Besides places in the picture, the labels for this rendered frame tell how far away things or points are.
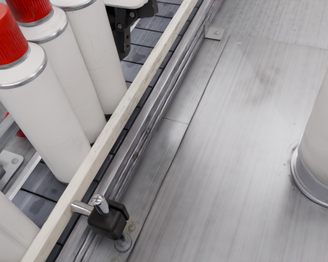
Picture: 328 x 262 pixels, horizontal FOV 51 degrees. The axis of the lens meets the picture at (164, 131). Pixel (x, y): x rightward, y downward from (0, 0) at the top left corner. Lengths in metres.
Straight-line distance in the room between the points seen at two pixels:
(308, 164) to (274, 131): 0.09
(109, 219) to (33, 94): 0.13
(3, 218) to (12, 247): 0.04
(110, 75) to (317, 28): 0.39
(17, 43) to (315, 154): 0.26
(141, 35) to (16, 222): 0.35
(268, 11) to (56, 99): 0.47
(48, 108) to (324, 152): 0.24
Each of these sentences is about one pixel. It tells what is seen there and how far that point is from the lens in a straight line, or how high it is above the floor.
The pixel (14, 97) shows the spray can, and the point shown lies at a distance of 0.30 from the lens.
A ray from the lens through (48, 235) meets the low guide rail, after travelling 0.35.
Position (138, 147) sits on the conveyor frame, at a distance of 0.44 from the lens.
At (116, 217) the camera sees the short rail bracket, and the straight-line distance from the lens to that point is 0.33.
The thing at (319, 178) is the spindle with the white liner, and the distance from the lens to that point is 0.35.
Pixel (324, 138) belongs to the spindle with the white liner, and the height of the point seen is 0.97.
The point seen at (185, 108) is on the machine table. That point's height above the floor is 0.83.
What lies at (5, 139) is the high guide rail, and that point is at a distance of 0.37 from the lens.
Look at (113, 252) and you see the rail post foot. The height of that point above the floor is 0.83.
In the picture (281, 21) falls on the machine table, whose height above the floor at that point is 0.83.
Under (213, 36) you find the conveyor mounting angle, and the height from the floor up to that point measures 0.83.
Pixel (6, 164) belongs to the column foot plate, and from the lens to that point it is 0.52.
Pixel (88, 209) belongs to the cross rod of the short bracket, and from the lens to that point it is 0.35.
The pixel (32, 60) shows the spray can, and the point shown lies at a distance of 0.29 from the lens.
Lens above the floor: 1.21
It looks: 52 degrees down
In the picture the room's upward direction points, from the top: 10 degrees counter-clockwise
